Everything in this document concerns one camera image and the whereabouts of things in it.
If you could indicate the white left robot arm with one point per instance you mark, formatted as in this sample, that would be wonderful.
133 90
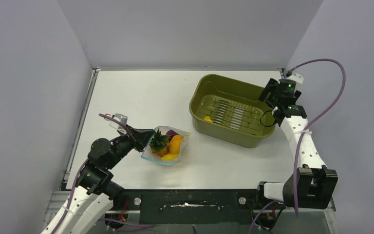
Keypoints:
93 191

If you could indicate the yellow toy pear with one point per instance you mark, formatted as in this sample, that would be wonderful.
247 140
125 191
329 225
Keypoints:
208 118

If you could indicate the olive green plastic basket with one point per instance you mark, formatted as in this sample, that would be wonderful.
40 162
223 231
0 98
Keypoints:
238 117

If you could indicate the yellow toy banana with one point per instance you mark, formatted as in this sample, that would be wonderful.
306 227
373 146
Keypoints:
170 157

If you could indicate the purple red onion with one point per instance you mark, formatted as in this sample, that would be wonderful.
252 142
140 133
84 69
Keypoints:
171 133

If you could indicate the clear zip top bag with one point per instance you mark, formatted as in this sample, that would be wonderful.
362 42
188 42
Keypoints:
149 156

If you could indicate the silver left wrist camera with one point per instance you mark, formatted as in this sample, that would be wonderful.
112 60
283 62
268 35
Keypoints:
118 123

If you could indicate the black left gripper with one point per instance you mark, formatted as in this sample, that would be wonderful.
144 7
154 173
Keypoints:
140 137

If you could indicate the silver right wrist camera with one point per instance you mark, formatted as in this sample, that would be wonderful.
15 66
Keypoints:
298 78

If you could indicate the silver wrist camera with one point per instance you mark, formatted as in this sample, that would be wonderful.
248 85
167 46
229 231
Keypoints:
118 123
298 78

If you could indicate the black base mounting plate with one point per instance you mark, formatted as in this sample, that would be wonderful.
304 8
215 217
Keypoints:
189 206

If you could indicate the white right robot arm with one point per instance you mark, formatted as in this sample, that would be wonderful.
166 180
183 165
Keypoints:
312 183

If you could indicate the orange toy pineapple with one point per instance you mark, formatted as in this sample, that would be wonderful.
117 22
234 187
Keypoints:
159 144

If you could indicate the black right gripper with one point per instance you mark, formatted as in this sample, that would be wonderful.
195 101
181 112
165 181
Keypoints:
271 87

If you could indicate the small orange toy fruit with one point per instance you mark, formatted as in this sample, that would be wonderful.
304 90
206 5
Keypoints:
175 144

